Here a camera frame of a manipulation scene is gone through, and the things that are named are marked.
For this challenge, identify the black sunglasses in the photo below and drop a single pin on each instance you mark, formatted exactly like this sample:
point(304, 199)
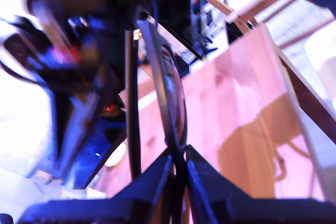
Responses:
point(160, 90)

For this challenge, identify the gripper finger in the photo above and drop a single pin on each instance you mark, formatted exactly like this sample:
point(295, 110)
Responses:
point(71, 119)
point(105, 129)
point(207, 195)
point(152, 197)

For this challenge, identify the black stand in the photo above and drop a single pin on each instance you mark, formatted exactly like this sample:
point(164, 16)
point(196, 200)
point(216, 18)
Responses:
point(178, 3)

